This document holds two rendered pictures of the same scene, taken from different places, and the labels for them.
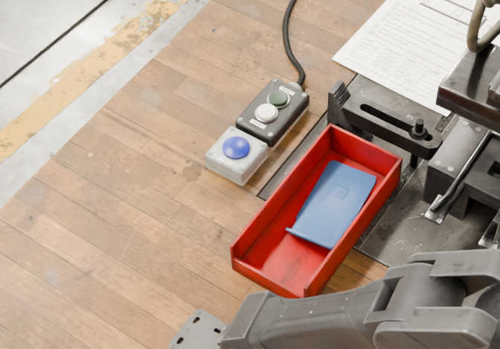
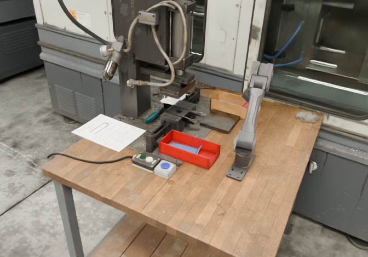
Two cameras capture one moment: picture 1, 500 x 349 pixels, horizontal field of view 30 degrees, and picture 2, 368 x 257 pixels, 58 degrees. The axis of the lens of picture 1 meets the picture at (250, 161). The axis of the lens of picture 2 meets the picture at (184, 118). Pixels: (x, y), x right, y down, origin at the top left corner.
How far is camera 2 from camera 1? 1.48 m
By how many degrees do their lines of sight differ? 72
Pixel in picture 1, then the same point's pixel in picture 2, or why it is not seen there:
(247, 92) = (132, 171)
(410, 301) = (262, 78)
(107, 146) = (159, 206)
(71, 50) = not seen: outside the picture
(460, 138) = (167, 116)
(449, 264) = (254, 70)
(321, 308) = (253, 106)
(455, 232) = (187, 131)
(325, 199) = not seen: hidden behind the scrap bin
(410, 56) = (119, 136)
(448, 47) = (116, 129)
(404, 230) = not seen: hidden behind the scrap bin
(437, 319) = (269, 70)
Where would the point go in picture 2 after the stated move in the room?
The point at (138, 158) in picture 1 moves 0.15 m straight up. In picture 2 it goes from (165, 196) to (165, 166)
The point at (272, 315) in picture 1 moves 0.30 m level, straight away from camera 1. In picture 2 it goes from (249, 125) to (177, 129)
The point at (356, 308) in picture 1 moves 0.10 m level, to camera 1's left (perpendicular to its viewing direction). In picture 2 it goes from (258, 93) to (266, 105)
